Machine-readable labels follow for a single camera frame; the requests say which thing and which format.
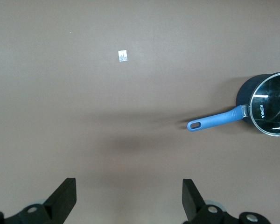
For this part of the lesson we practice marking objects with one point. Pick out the glass pot lid blue knob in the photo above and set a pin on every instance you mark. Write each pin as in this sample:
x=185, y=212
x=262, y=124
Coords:
x=268, y=102

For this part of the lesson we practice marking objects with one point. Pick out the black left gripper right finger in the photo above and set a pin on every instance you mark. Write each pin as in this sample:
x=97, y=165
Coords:
x=192, y=203

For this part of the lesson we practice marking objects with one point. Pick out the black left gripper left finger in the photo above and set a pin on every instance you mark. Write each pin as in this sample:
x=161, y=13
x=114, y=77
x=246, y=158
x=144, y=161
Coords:
x=60, y=203

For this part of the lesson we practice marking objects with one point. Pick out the brown table cloth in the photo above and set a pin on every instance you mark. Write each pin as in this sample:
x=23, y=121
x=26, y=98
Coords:
x=84, y=93

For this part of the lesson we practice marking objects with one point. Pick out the small white sticker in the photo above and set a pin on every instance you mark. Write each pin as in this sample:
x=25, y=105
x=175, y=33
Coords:
x=122, y=56

